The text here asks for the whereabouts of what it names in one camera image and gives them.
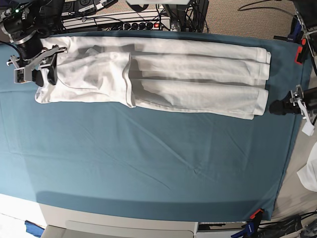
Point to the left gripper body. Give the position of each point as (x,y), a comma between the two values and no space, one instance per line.
(306,101)

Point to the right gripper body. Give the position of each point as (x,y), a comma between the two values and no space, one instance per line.
(28,65)

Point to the white T-shirt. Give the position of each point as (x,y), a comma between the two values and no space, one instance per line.
(169,75)

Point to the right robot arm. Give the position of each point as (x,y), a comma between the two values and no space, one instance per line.
(27,23)

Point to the orange black clamp upper right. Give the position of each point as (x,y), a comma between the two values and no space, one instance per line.
(302,52)

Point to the orange black clamp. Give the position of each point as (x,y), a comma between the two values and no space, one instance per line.
(302,52)
(256,212)

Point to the blue black clamp upper right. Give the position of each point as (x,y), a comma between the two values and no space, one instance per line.
(295,34)

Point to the blue black clamp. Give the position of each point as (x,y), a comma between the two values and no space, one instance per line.
(295,34)
(249,230)

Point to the white cloth at right edge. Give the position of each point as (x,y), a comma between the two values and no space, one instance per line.
(308,173)

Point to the teal table cloth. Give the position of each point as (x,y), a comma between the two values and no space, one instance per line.
(109,159)

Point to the grey plastic bin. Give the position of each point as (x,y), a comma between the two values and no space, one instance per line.
(75,229)

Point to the blue cloth on floor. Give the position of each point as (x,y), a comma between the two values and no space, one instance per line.
(33,229)

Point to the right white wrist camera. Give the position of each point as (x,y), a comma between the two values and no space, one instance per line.
(20,77)

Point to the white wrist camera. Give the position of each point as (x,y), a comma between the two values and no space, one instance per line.
(308,128)
(20,77)

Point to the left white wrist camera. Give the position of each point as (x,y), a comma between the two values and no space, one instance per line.
(308,128)

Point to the white power strip red switch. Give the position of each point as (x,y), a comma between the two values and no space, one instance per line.
(136,26)

